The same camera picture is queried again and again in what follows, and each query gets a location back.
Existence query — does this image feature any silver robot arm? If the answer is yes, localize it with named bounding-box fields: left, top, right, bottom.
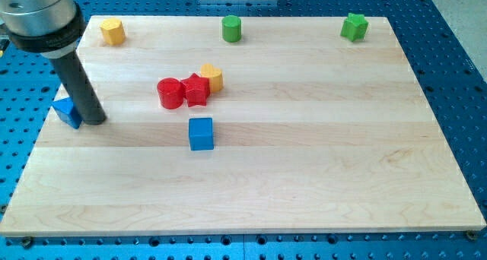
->
left=1, top=0, right=86, bottom=59

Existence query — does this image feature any wooden board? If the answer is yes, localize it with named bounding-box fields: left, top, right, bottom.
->
left=1, top=15, right=485, bottom=237

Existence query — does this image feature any blue cube block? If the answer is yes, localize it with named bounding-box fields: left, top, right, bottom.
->
left=189, top=118, right=214, bottom=151

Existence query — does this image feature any yellow heart block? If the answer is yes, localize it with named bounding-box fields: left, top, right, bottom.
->
left=200, top=63, right=224, bottom=93

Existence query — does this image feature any red star block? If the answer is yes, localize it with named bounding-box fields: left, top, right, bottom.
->
left=181, top=73, right=210, bottom=107

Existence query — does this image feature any red cylinder block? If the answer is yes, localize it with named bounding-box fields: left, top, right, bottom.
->
left=157, top=78, right=184, bottom=109

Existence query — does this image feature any green cylinder block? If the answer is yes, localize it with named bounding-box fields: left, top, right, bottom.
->
left=221, top=15, right=242, bottom=43

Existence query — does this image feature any green star block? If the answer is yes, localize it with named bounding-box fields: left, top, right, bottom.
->
left=340, top=13, right=368, bottom=42

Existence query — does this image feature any yellow hexagon block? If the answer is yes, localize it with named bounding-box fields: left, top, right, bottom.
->
left=100, top=17, right=126, bottom=46

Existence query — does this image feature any blue triangular block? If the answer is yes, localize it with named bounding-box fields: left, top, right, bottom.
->
left=52, top=97, right=82, bottom=129

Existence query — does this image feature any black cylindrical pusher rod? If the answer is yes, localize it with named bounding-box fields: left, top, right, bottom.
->
left=49, top=51, right=107, bottom=125

